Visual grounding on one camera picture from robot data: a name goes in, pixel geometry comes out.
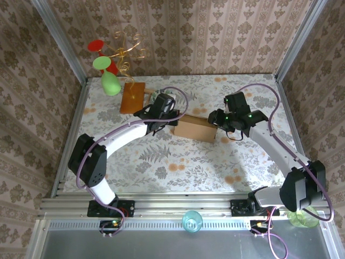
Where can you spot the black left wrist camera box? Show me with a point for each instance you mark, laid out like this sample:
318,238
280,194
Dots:
163,103

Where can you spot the aluminium table side rail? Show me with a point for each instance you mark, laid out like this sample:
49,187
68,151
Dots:
71,135

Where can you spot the green glass cup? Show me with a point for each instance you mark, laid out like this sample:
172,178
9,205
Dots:
304,219

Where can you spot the aluminium frame post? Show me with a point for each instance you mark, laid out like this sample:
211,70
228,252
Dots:
62,43
299,40

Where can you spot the teal glass cup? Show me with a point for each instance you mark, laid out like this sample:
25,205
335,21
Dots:
192,221

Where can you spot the small circuit board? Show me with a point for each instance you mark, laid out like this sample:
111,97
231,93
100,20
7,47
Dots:
110,224
260,224

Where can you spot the brown wooden rack base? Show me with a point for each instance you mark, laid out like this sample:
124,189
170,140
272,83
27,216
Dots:
132,98

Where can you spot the aluminium front rail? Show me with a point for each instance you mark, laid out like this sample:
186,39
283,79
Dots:
172,207

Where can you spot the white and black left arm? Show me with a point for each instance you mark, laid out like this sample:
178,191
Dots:
121,137

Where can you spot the brown cardboard box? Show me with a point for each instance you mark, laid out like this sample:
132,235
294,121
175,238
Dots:
194,130

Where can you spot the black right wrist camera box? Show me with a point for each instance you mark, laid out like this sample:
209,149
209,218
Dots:
237,102

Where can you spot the red plastic wine glass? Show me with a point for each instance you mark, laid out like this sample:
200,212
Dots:
95,46

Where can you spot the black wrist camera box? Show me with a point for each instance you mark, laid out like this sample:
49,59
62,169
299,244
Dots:
237,102
163,103

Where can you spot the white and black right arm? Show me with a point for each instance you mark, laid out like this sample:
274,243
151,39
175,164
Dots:
269,143

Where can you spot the green plastic wine glass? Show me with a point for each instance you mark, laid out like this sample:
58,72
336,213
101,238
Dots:
110,85

